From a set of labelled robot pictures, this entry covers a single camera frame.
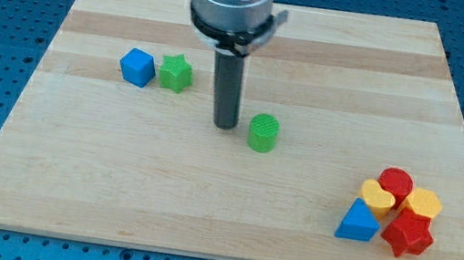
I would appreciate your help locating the green cylinder block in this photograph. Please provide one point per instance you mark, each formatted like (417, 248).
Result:
(264, 129)

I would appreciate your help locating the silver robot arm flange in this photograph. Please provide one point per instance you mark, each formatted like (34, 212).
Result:
(236, 27)

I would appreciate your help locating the yellow heart block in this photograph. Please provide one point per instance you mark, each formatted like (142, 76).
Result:
(378, 200)

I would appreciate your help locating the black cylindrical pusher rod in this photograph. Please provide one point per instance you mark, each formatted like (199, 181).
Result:
(227, 90)

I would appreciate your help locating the green star block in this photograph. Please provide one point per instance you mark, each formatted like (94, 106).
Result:
(175, 73)

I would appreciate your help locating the blue cube block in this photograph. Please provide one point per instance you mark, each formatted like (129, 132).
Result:
(138, 67)

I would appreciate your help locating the wooden board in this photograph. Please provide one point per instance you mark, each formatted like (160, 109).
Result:
(85, 155)

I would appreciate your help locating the blue triangle block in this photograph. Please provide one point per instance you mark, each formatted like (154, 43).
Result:
(359, 224)

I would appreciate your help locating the red cylinder block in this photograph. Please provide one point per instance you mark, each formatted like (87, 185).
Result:
(397, 182)

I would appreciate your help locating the red star block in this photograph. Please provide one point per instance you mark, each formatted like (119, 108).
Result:
(409, 233)

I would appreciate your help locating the yellow hexagon block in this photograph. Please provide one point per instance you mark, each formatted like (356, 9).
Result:
(422, 202)

